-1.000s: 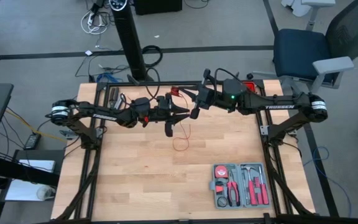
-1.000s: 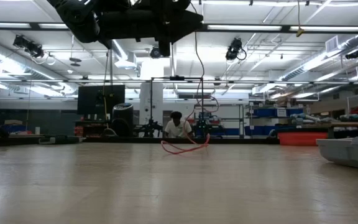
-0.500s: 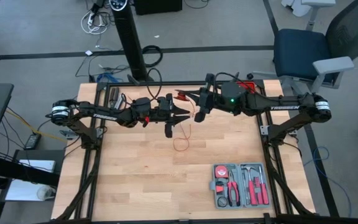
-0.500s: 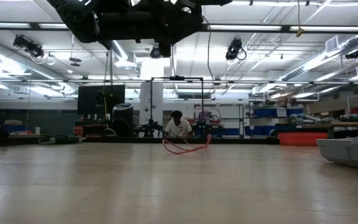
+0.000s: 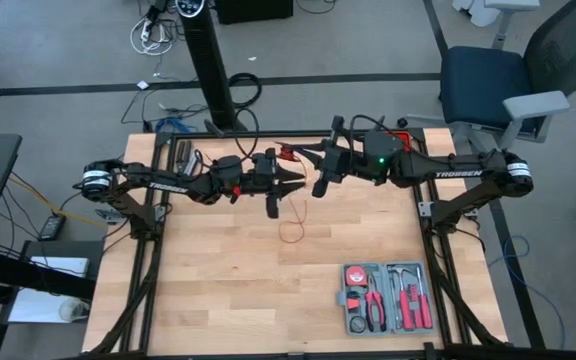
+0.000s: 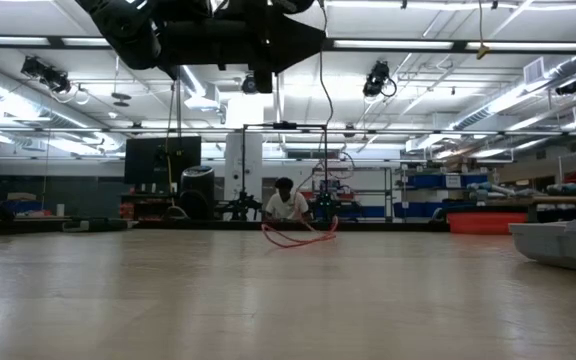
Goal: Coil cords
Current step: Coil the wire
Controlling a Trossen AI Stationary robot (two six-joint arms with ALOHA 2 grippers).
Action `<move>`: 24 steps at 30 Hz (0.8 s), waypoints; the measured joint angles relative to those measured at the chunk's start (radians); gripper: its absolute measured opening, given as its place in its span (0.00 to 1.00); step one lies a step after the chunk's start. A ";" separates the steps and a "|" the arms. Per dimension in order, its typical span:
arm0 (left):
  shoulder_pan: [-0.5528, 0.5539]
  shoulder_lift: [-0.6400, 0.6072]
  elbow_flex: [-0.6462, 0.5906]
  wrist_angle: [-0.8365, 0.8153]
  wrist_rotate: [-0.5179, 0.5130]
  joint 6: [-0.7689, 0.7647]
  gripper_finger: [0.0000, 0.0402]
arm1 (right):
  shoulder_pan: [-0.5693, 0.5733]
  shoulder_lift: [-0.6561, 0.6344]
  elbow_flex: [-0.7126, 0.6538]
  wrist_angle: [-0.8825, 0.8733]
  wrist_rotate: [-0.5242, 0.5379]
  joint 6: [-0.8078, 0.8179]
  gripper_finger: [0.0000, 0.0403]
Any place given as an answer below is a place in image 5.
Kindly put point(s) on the red screwdriver bit holder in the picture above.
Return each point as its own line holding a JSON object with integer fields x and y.
{"x": 410, "y": 290}

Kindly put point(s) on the grey tool kit case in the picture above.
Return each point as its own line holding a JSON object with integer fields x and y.
{"x": 385, "y": 300}

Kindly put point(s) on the black table frame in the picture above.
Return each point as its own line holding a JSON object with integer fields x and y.
{"x": 273, "y": 134}

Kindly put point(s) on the grey metal mounting bracket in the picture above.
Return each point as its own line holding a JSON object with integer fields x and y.
{"x": 424, "y": 209}
{"x": 107, "y": 216}

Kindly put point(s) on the red tape measure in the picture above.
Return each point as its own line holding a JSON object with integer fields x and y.
{"x": 355, "y": 276}

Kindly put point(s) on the white floor object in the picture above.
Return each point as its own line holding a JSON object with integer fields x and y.
{"x": 473, "y": 12}

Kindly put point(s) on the red plastic bin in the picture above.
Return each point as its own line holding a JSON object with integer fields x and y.
{"x": 404, "y": 136}

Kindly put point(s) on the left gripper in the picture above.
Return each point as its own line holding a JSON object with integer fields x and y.
{"x": 258, "y": 182}

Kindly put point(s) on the white power strip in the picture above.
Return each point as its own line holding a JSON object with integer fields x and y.
{"x": 145, "y": 32}

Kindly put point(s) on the black tower fan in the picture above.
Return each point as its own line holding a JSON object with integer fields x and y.
{"x": 208, "y": 60}

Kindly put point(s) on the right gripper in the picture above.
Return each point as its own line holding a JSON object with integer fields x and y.
{"x": 378, "y": 155}

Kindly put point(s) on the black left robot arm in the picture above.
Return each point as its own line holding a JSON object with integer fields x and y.
{"x": 168, "y": 186}

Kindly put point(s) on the black red utility knife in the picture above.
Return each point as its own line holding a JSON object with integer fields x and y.
{"x": 353, "y": 302}

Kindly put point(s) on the clear plastic cup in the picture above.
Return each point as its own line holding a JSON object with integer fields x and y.
{"x": 73, "y": 310}

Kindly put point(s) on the black floor box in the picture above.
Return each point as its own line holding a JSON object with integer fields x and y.
{"x": 253, "y": 10}

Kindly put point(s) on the blue grey office chair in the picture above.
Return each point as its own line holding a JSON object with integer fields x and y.
{"x": 478, "y": 80}

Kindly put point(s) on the black power adapter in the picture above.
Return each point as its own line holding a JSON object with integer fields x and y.
{"x": 52, "y": 227}

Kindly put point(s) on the silver black pliers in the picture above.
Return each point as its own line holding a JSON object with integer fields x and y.
{"x": 195, "y": 159}

